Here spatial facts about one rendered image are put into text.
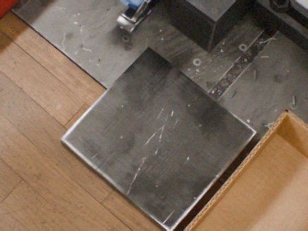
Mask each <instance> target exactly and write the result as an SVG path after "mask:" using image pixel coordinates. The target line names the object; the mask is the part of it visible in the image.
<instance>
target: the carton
mask: <svg viewBox="0 0 308 231"><path fill-rule="evenodd" d="M184 231H308V125H306V124H305V123H304V122H302V120H300V119H299V118H298V117H297V116H295V115H294V114H293V113H292V112H290V111H289V110H288V109H285V110H284V112H283V113H282V114H281V115H280V117H279V118H278V119H277V121H275V123H274V124H273V125H272V127H271V128H270V129H269V131H268V132H267V133H266V134H265V135H264V137H263V138H262V139H261V141H259V143H258V144H257V145H256V146H255V147H254V148H253V150H252V151H251V152H250V154H249V155H248V156H247V157H246V158H245V160H243V162H242V163H241V164H240V165H239V167H238V168H237V169H236V170H235V171H234V173H233V174H232V175H231V176H230V178H228V180H227V181H226V183H225V184H224V185H222V187H221V188H220V190H218V192H217V193H216V194H215V195H214V197H213V198H212V199H211V200H210V201H209V202H208V203H207V204H206V206H205V207H204V208H203V209H202V210H201V211H200V213H199V214H198V215H197V216H196V217H195V218H194V219H193V220H192V222H191V223H190V224H189V225H188V226H187V227H186V229H185V230H184Z"/></svg>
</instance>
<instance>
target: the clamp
mask: <svg viewBox="0 0 308 231"><path fill-rule="evenodd" d="M251 2H252V11H253V13H255V14H257V16H259V17H260V18H261V19H263V20H264V21H266V22H267V23H268V24H267V27H266V28H267V29H266V31H265V33H266V35H267V36H272V35H274V33H275V30H278V31H279V32H280V33H281V34H283V35H285V36H286V37H287V38H288V39H289V40H291V41H293V43H295V44H297V46H299V47H300V48H301V49H303V50H304V51H306V52H307V53H308V9H306V7H304V6H302V5H301V4H300V3H299V2H297V1H296V0H251Z"/></svg>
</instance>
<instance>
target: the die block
mask: <svg viewBox="0 0 308 231"><path fill-rule="evenodd" d="M171 1H173V2H172V8H171V19H170V24H171V25H172V26H173V27H174V28H176V29H177V30H179V31H180V32H181V33H183V35H185V36H187V37H188V38H189V39H191V40H192V41H193V42H194V43H196V44H197V45H198V46H200V47H201V48H203V49H204V50H205V51H207V52H208V53H210V52H211V51H212V50H213V49H214V48H215V47H216V45H218V44H219V42H220V41H221V40H222V39H223V38H224V37H225V36H226V34H227V33H228V32H230V31H231V29H232V28H233V27H234V26H235V25H236V24H237V23H238V22H239V21H240V20H241V19H242V18H243V17H244V16H245V14H247V12H248V11H249V10H250V9H251V8H252V2H251V0H239V1H238V2H237V3H236V5H234V6H233V7H232V8H231V9H230V11H229V12H228V13H227V14H226V15H225V16H223V18H222V19H221V20H220V21H219V22H218V23H217V24H216V25H213V24H212V23H211V22H209V21H207V19H205V18H204V17H202V16H201V15H200V14H199V13H197V12H195V11H194V10H193V9H192V8H190V7H189V6H187V5H186V4H185V3H183V2H182V1H180V0H171Z"/></svg>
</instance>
